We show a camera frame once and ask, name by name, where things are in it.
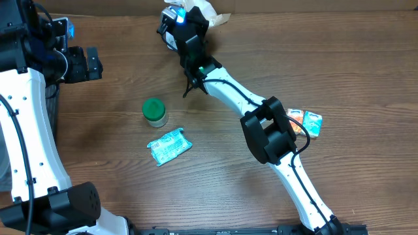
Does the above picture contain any green lid jar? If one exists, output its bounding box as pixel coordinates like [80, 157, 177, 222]
[142, 98, 168, 128]

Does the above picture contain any orange snack pack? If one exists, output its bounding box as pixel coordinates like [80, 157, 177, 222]
[287, 108, 304, 134]

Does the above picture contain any teal snack packet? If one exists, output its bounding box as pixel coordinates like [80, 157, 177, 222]
[146, 128, 193, 166]

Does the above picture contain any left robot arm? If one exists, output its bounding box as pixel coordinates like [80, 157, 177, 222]
[1, 0, 136, 234]

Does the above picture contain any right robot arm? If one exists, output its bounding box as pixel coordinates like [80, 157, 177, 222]
[157, 5, 344, 234]

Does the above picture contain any teal tissue pack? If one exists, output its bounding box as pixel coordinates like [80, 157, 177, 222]
[302, 111, 323, 138]

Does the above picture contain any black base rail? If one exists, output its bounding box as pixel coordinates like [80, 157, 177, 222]
[137, 224, 368, 235]

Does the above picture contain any beige brown snack pouch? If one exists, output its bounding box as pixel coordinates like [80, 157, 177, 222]
[164, 0, 231, 28]

